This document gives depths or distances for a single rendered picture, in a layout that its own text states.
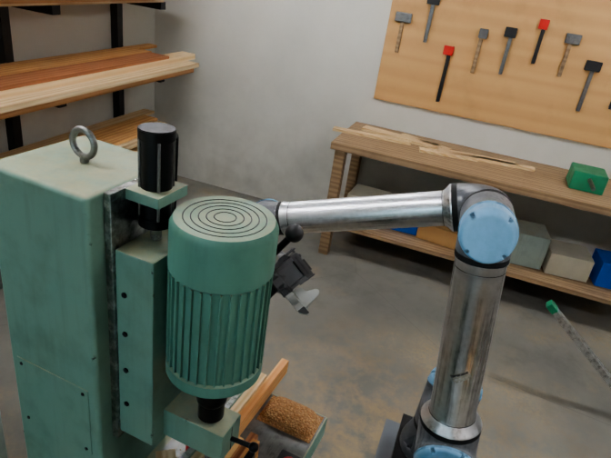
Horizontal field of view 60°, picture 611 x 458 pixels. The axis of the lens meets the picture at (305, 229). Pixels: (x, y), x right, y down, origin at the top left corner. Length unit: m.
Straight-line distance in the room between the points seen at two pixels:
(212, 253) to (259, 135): 3.72
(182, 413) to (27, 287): 0.37
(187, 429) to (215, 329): 0.31
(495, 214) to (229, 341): 0.58
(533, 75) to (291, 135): 1.82
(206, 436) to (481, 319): 0.62
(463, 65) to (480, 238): 2.90
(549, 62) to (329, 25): 1.52
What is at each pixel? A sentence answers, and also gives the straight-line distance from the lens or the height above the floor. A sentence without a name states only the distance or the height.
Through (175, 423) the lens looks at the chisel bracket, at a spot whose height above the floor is 1.05.
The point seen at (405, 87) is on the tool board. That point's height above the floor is 1.17.
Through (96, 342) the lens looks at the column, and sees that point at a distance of 1.03.
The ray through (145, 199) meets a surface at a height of 1.51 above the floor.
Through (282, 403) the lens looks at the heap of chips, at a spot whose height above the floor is 0.93.
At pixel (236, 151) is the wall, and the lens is 4.61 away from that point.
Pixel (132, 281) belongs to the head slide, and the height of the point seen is 1.37.
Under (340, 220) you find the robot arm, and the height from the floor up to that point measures 1.32.
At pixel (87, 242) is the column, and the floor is 1.44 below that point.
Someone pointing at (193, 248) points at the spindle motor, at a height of 1.49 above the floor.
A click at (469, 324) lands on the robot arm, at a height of 1.23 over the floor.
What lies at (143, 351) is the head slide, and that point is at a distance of 1.01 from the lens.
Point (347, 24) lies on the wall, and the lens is 4.10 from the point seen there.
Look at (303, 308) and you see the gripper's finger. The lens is 1.04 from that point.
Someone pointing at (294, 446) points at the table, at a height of 0.90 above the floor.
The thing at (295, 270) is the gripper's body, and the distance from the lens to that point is 1.11.
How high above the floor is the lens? 1.88
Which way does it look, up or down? 27 degrees down
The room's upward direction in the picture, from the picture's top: 9 degrees clockwise
